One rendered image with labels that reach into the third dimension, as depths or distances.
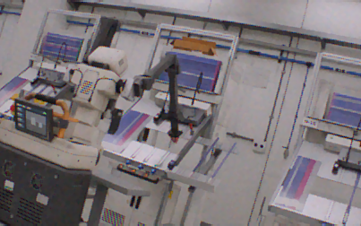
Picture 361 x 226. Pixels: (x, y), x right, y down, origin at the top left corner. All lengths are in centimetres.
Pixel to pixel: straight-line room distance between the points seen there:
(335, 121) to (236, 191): 201
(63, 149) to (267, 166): 307
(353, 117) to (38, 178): 217
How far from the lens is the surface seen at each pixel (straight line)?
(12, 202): 235
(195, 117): 340
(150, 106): 369
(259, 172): 485
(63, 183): 215
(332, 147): 322
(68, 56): 434
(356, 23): 502
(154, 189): 345
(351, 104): 325
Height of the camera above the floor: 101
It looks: 3 degrees up
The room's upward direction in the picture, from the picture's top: 16 degrees clockwise
